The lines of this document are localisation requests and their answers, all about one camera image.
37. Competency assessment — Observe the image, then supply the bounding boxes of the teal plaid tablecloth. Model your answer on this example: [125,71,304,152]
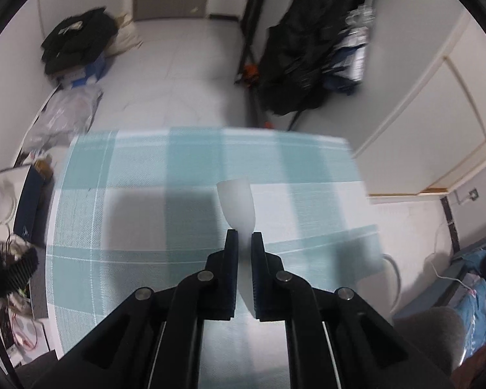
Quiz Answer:
[43,125,384,389]

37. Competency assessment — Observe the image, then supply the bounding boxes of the black fuzzy sleeve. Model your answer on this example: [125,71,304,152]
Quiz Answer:
[0,247,39,298]

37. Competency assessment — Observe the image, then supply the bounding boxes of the beige tote bag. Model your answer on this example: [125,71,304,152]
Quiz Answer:
[104,12,143,57]

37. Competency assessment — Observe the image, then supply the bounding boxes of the grey trouser leg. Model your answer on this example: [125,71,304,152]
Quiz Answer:
[393,306,466,376]

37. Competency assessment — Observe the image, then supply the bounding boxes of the blue floral bedding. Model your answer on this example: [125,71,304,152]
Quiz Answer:
[455,250,486,360]

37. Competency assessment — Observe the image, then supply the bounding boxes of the wall power socket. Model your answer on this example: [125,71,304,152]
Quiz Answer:
[468,189,480,201]

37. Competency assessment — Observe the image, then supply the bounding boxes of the cluttered side shelf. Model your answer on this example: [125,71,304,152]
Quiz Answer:
[0,162,53,367]

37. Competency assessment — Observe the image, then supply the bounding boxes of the translucent white plastic cup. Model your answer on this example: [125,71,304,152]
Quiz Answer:
[217,178,255,317]

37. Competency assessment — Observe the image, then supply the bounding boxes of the white stool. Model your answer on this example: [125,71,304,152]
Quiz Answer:
[379,254,402,320]

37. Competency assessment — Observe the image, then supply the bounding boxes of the white wardrobe sliding doors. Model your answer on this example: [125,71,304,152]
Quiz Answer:
[355,12,486,197]

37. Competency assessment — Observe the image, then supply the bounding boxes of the black hanging coat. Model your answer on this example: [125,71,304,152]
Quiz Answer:
[257,0,364,116]

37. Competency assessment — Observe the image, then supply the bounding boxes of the blue cardboard box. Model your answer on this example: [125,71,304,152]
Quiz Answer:
[56,53,106,88]

